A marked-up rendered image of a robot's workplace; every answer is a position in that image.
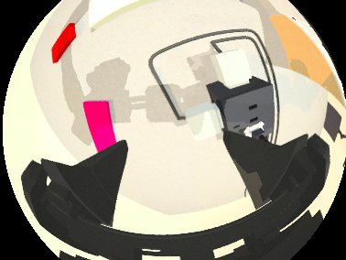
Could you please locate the pink flat rectangular slab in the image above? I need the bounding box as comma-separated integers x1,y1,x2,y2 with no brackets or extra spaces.
83,101,117,152

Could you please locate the red rectangular block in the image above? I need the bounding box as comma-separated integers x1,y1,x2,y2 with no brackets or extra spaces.
52,23,76,63

